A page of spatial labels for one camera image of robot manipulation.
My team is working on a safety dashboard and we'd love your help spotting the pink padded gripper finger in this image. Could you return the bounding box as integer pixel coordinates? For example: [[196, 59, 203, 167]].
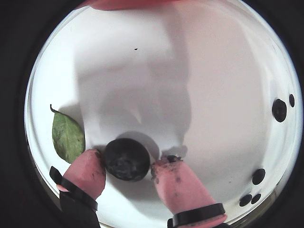
[[49, 149, 107, 228], [151, 155, 228, 228]]

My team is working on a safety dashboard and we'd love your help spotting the large dark blueberry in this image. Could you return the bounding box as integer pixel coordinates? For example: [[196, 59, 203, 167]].
[[104, 138, 151, 182]]

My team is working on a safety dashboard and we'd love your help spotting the red collapsible silicone cup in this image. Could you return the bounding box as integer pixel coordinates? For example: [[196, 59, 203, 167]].
[[87, 0, 181, 10]]

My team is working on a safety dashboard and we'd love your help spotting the large green leaf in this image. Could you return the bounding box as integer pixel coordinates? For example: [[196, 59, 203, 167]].
[[49, 104, 86, 164]]

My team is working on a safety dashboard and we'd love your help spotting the large white paper sheet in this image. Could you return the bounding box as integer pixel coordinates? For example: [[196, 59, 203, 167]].
[[25, 0, 297, 226]]

